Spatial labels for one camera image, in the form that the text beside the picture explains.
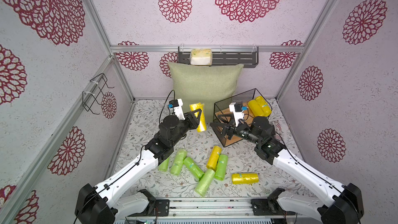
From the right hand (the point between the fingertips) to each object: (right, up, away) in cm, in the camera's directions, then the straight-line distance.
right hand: (214, 119), depth 66 cm
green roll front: (-3, -33, +14) cm, 36 cm away
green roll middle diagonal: (-8, -27, +16) cm, 33 cm away
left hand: (-6, +3, +5) cm, 8 cm away
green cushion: (+2, +18, +21) cm, 28 cm away
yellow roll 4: (+29, +6, +24) cm, 38 cm away
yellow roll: (+2, -22, +22) cm, 31 cm away
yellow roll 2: (+17, -31, +14) cm, 38 cm away
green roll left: (-18, -25, +18) cm, 36 cm away
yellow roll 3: (-5, -2, +2) cm, 6 cm away
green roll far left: (-25, -26, +20) cm, 41 cm away
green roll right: (+6, -27, +19) cm, 33 cm away
